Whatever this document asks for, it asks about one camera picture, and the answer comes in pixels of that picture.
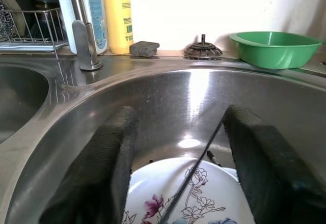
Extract white detergent bottle blue label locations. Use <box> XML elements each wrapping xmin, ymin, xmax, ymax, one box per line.
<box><xmin>57</xmin><ymin>0</ymin><xmax>109</xmax><ymax>56</ymax></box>

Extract black cup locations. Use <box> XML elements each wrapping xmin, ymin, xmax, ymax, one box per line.
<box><xmin>30</xmin><ymin>0</ymin><xmax>64</xmax><ymax>41</ymax></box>

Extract white floral plate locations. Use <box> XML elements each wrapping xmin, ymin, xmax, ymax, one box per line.
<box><xmin>122</xmin><ymin>157</ymin><xmax>257</xmax><ymax>224</ymax></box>

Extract wire sink caddy rack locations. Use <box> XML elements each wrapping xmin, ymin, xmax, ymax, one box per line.
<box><xmin>0</xmin><ymin>7</ymin><xmax>70</xmax><ymax>59</ymax></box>

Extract dark metal sink strainer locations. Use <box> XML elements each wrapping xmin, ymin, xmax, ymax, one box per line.
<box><xmin>183</xmin><ymin>34</ymin><xmax>224</xmax><ymax>58</ymax></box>

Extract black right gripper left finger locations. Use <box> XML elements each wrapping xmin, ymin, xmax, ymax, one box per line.
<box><xmin>38</xmin><ymin>106</ymin><xmax>140</xmax><ymax>224</ymax></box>

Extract black chopstick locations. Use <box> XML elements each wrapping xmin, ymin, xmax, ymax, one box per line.
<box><xmin>160</xmin><ymin>117</ymin><xmax>225</xmax><ymax>224</ymax></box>

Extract curved steel gooseneck faucet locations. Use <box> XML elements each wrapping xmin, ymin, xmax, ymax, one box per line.
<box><xmin>65</xmin><ymin>0</ymin><xmax>104</xmax><ymax>71</ymax></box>

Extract yellow dish soap bottle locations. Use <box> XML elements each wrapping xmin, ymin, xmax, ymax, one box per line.
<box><xmin>101</xmin><ymin>0</ymin><xmax>134</xmax><ymax>55</ymax></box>

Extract stainless steel double sink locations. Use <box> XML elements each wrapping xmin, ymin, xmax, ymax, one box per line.
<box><xmin>0</xmin><ymin>53</ymin><xmax>326</xmax><ymax>224</ymax></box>

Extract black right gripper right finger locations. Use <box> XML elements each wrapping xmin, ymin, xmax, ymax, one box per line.
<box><xmin>223</xmin><ymin>104</ymin><xmax>326</xmax><ymax>224</ymax></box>

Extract grey sponge block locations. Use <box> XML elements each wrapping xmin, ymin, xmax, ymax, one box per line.
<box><xmin>129</xmin><ymin>40</ymin><xmax>160</xmax><ymax>58</ymax></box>

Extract green plastic bowl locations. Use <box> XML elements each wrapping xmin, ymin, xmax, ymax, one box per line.
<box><xmin>229</xmin><ymin>31</ymin><xmax>324</xmax><ymax>70</ymax></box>

